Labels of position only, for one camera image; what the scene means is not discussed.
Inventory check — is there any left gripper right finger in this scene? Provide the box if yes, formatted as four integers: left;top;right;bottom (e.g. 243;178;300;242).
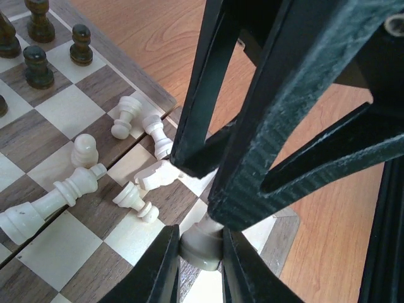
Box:
222;228;302;303

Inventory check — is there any white queen chess piece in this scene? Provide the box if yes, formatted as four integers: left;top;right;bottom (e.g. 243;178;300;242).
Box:
179;213;223;271

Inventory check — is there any white king chess piece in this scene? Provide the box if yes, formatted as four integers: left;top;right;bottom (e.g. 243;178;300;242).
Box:
1;163;107;245

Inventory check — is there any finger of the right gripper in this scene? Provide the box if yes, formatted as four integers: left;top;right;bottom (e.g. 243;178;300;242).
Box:
170;1;262;178
208;1;403;231

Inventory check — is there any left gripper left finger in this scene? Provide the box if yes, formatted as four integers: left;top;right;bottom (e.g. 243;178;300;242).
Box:
100;224;181;302

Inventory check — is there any dark chess pieces row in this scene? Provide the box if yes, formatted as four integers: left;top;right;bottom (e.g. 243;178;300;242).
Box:
1;2;105;127

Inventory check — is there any wooden chess board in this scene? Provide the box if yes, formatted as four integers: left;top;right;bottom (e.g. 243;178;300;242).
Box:
0;0;300;303

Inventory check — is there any pile of white pieces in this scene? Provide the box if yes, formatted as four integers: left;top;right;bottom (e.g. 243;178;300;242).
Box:
71;96;170;223

